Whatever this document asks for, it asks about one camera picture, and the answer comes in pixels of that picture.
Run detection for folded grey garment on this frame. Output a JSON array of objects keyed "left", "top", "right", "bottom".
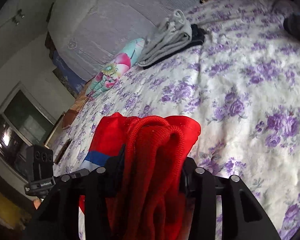
[{"left": 138, "top": 9, "right": 192, "bottom": 67}]

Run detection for white lace headboard cover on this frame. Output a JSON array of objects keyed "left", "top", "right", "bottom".
[{"left": 48, "top": 0, "right": 199, "bottom": 80}]

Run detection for purple floral bed sheet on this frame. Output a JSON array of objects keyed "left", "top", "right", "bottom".
[{"left": 53, "top": 0, "right": 300, "bottom": 239}]

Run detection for red track pants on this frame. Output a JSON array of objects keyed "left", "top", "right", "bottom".
[{"left": 82, "top": 113, "right": 201, "bottom": 239}]

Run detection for blue patterned cloth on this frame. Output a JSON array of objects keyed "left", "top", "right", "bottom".
[{"left": 52, "top": 50, "right": 87, "bottom": 98}]

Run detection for brown pillow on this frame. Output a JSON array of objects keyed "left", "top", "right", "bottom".
[{"left": 62, "top": 81, "right": 91, "bottom": 129}]

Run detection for brown wooden board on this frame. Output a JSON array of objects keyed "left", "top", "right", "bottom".
[{"left": 54, "top": 139, "right": 71, "bottom": 164}]

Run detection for window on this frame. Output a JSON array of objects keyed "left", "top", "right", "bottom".
[{"left": 0, "top": 82, "right": 56, "bottom": 179}]

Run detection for dark blue garment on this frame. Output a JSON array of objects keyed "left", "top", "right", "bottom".
[{"left": 283, "top": 14, "right": 300, "bottom": 40}]

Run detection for person's left hand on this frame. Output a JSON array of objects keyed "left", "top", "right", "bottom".
[{"left": 33, "top": 198, "right": 42, "bottom": 210}]

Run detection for folded floral teal blanket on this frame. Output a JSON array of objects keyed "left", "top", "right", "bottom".
[{"left": 85, "top": 38, "right": 145, "bottom": 98}]

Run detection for folded black garment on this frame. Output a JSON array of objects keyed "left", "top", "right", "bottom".
[{"left": 142, "top": 24, "right": 207, "bottom": 69}]

